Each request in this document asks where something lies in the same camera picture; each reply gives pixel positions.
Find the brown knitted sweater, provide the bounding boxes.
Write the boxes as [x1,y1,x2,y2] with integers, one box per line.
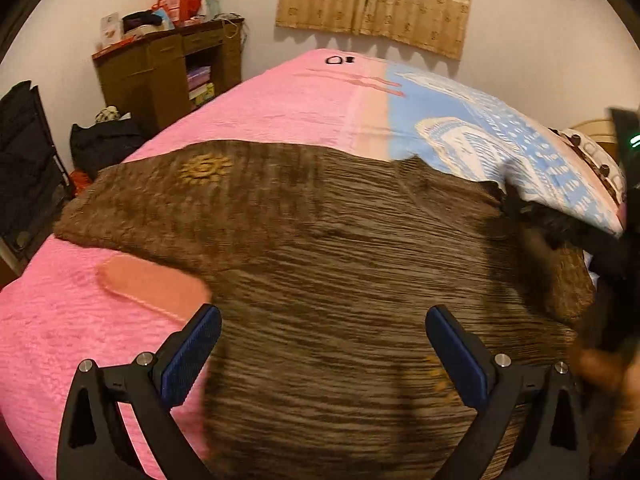
[54,141,594,479]

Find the pink and blue blanket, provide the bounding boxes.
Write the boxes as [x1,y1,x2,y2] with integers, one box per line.
[1,49,622,479]

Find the white spotted pillow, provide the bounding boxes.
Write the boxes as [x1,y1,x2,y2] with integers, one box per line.
[551,129,626,206]

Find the cream wooden headboard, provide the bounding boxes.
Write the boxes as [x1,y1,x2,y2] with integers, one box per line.
[572,118,620,162]

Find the black folding chair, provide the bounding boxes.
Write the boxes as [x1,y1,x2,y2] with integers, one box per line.
[1,80,75,269]

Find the black bag on floor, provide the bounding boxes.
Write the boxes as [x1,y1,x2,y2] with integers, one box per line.
[70,119,146,180]

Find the beige patterned curtain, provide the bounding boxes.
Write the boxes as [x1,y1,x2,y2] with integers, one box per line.
[276,0,471,61]

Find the brown wooden desk shelf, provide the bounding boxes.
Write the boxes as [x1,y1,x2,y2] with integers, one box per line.
[92,16,244,136]

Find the books in desk shelf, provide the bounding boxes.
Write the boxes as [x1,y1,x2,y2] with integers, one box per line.
[186,66,215,107]

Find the white card on desk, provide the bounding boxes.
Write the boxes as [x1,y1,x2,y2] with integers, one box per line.
[100,12,122,48]

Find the black item on desk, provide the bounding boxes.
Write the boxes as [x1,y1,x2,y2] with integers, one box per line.
[122,10,163,32]

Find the red box on desk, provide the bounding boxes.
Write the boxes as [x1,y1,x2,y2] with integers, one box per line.
[152,0,202,25]

